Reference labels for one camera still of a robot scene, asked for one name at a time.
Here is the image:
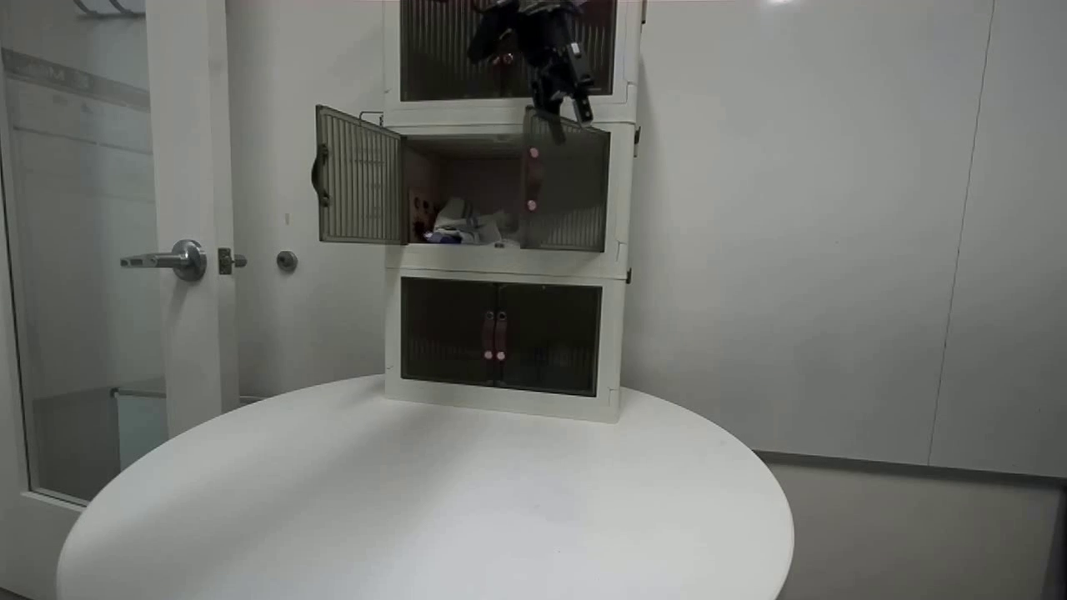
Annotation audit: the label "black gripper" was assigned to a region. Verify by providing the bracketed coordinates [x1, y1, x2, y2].
[465, 0, 602, 145]

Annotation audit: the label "white stacked cabinet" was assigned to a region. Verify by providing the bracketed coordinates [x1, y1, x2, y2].
[379, 0, 646, 425]

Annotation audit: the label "mesh cabinet door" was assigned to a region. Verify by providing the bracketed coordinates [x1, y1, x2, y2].
[315, 101, 410, 250]

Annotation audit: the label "white room door with glass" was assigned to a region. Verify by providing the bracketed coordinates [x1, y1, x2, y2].
[0, 0, 244, 600]

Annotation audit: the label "white cloth blue stripes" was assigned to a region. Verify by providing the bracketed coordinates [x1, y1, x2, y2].
[426, 192, 522, 250]

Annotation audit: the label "silver door lever handle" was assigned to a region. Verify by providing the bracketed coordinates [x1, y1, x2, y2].
[116, 237, 209, 282]

